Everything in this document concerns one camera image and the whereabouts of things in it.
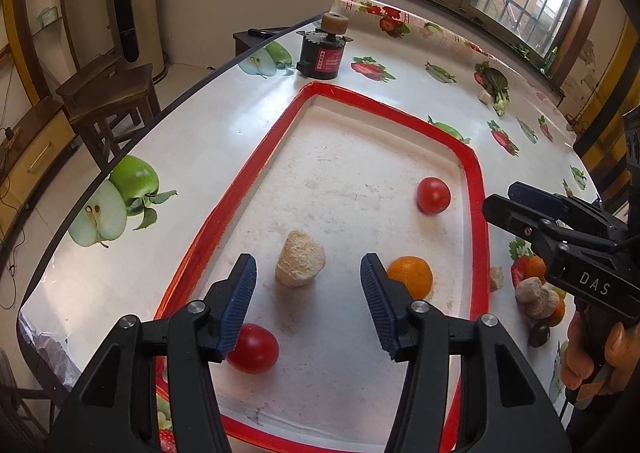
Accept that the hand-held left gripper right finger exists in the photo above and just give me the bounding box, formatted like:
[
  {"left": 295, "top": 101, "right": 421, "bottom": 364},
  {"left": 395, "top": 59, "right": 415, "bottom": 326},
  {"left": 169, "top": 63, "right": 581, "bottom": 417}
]
[{"left": 360, "top": 253, "right": 573, "bottom": 453}]

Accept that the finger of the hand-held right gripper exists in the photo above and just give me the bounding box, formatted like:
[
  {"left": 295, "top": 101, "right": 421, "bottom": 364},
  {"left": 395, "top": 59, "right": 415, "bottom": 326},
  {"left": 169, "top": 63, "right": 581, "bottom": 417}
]
[
  {"left": 482, "top": 194, "right": 601, "bottom": 260},
  {"left": 508, "top": 181, "right": 619, "bottom": 235}
]

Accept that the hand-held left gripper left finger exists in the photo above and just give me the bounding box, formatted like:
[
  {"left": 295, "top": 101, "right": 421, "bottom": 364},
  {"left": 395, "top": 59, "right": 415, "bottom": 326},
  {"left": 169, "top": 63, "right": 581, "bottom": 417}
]
[{"left": 50, "top": 253, "right": 258, "bottom": 453}]

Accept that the orange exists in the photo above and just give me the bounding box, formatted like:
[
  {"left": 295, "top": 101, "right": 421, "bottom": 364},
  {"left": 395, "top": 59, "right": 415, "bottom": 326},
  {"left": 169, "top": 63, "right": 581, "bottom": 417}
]
[
  {"left": 387, "top": 256, "right": 434, "bottom": 300},
  {"left": 524, "top": 255, "right": 547, "bottom": 284}
]

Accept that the large beige porous lump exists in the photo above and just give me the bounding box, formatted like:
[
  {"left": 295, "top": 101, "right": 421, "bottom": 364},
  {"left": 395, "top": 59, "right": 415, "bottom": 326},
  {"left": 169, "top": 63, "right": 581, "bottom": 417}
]
[
  {"left": 275, "top": 230, "right": 327, "bottom": 289},
  {"left": 515, "top": 277, "right": 562, "bottom": 320}
]

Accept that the red rimmed white tray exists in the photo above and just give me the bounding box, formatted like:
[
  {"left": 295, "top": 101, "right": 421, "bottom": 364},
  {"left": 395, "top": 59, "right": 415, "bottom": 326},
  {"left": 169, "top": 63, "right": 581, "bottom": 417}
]
[{"left": 152, "top": 80, "right": 491, "bottom": 453}]

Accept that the person's right hand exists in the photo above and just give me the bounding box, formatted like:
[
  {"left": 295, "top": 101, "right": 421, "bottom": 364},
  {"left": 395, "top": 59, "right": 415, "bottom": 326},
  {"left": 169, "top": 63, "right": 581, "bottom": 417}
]
[{"left": 560, "top": 315, "right": 640, "bottom": 396}]

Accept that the red tomato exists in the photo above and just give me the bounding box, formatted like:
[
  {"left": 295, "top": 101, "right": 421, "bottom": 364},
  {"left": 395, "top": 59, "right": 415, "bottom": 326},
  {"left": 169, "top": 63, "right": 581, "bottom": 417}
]
[
  {"left": 416, "top": 176, "right": 452, "bottom": 215},
  {"left": 226, "top": 324, "right": 280, "bottom": 375}
]

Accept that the green leafy vegetable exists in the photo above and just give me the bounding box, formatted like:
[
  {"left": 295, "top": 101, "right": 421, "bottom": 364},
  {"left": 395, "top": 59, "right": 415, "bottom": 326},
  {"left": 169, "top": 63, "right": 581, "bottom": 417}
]
[{"left": 474, "top": 60, "right": 511, "bottom": 115}]

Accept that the fruit print tablecloth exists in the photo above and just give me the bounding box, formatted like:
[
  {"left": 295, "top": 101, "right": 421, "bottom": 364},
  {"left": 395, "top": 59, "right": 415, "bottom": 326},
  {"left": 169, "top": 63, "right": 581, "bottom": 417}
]
[{"left": 17, "top": 0, "right": 608, "bottom": 453}]

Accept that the black jar with cork lid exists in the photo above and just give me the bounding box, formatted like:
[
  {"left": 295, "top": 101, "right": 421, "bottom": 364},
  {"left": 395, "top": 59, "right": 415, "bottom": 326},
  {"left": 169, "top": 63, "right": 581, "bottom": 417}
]
[{"left": 298, "top": 12, "right": 355, "bottom": 81}]

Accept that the yellow wooden cabinet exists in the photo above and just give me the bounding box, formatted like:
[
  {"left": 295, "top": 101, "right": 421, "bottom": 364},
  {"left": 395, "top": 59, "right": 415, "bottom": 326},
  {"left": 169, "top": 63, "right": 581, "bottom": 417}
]
[{"left": 0, "top": 98, "right": 78, "bottom": 234}]

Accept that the wooden stool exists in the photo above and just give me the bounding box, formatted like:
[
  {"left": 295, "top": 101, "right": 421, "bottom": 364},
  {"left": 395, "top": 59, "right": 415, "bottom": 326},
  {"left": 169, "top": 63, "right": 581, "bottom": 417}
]
[{"left": 55, "top": 56, "right": 162, "bottom": 169}]

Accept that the dark small table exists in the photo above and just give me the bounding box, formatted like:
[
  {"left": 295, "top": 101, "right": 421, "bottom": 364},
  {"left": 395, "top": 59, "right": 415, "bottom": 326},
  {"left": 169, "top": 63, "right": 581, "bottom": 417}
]
[{"left": 232, "top": 27, "right": 296, "bottom": 59}]

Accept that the beige tower air conditioner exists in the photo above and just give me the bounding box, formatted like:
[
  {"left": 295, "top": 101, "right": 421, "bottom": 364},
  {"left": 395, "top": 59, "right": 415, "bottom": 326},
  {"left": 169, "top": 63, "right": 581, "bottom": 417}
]
[{"left": 102, "top": 0, "right": 166, "bottom": 81}]

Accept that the wooden wall shelf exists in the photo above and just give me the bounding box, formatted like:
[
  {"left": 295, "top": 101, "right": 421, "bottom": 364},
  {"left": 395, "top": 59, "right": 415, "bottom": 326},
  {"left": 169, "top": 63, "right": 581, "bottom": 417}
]
[{"left": 15, "top": 0, "right": 81, "bottom": 69}]

